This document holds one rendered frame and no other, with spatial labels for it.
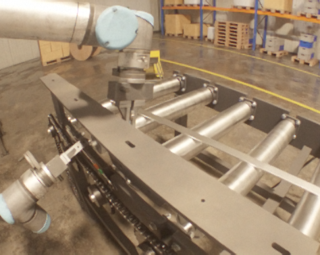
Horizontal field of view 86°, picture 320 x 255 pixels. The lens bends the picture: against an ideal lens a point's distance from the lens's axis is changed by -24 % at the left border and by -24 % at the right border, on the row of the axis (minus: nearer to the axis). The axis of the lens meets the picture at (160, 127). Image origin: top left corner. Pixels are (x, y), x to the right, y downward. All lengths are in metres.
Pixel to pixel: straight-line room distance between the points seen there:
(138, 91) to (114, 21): 0.27
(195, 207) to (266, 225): 0.11
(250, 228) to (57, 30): 0.44
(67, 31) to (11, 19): 0.10
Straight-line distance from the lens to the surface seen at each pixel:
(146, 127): 1.09
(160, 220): 0.58
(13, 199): 0.66
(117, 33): 0.42
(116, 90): 0.59
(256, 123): 1.38
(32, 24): 0.41
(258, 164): 0.82
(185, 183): 0.35
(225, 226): 0.31
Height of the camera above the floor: 1.42
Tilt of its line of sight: 31 degrees down
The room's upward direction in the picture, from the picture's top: 2 degrees counter-clockwise
